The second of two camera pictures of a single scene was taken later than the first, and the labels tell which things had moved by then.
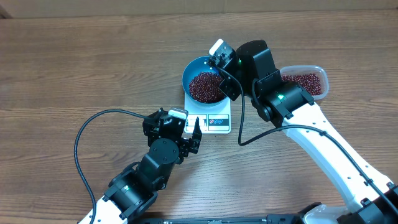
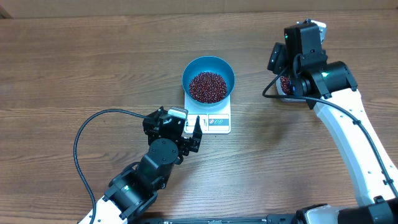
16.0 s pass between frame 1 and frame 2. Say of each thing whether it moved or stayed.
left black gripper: stayed
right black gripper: moved
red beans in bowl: stayed
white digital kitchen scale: stayed
